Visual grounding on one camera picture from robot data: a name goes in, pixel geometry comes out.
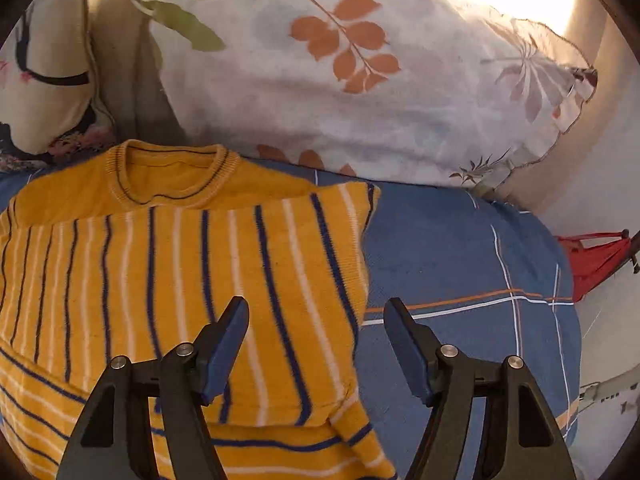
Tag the blue plaid bed sheet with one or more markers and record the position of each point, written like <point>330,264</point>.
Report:
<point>450,270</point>

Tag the yellow striped sweater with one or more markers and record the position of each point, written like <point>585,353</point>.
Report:
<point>165,280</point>

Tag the red cloth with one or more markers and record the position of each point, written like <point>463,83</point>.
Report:
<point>590,262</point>

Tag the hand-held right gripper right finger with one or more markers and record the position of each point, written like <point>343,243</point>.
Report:
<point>407,355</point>

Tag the white leaf-print pillow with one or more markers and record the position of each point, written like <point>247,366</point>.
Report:
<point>360,75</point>

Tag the cream floral pillow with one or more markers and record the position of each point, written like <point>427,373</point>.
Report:
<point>45,60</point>

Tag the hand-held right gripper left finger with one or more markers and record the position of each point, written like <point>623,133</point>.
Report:
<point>227,355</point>

